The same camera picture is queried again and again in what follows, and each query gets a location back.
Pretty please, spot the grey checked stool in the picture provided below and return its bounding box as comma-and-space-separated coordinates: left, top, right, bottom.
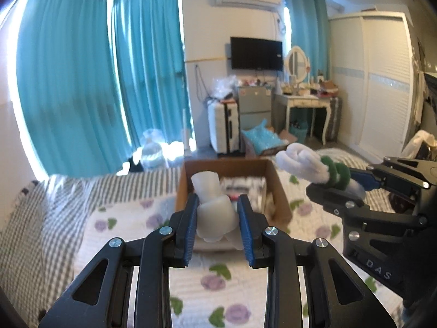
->
328, 96, 343, 140

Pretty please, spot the narrow teal curtain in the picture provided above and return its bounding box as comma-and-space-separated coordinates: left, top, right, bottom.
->
282, 0, 330, 83

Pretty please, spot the cardboard box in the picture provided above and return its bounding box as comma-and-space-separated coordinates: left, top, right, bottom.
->
175, 158, 293, 229

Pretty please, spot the brown floor carton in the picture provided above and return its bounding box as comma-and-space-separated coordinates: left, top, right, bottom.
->
241, 130, 299, 159

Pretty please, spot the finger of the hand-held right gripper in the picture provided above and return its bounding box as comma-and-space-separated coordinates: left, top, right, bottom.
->
348, 157, 437, 192
305, 183, 429, 237

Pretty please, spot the oval white mirror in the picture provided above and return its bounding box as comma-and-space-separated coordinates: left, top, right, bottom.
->
284, 45, 309, 86

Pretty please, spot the white hanging garment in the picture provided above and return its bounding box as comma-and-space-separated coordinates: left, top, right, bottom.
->
403, 130, 437, 161

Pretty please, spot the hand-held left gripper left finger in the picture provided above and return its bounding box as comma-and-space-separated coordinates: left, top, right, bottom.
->
37, 193, 200, 328

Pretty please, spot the teal storage basket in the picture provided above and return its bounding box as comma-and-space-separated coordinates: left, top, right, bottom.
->
288, 119, 308, 144

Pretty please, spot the clear water jug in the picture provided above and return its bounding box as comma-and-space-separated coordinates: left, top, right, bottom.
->
140, 129, 168, 169

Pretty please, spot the grey mini fridge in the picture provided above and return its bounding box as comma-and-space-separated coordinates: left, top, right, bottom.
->
237, 85, 274, 134

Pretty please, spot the white suitcase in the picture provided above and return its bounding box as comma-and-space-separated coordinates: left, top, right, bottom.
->
208, 101, 241, 154

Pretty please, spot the floral quilted bedspread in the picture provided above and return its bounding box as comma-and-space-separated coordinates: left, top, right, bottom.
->
0, 154, 393, 328

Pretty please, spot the blue plastic bag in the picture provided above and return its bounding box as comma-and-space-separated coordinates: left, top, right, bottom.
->
243, 119, 291, 156

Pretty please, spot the white wardrobe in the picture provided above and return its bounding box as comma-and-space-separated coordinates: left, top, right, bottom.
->
328, 11, 424, 154

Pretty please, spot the clear plastic bag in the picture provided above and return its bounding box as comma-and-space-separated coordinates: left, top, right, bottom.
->
212, 75, 238, 101

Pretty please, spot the black wall television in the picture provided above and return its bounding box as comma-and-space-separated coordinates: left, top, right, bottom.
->
230, 36, 284, 71

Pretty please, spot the white vanity table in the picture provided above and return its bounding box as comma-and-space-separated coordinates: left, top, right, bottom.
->
275, 92, 333, 144

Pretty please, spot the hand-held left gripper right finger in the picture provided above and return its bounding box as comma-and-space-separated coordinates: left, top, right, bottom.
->
237, 194, 390, 328

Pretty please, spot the wide teal curtain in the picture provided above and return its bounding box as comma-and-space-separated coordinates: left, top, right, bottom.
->
15, 0, 134, 178

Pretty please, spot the white patterned packet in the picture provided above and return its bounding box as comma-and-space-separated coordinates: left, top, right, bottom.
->
220, 177, 268, 209

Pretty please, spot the white and green sock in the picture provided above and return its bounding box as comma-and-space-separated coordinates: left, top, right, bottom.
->
275, 143, 366, 199

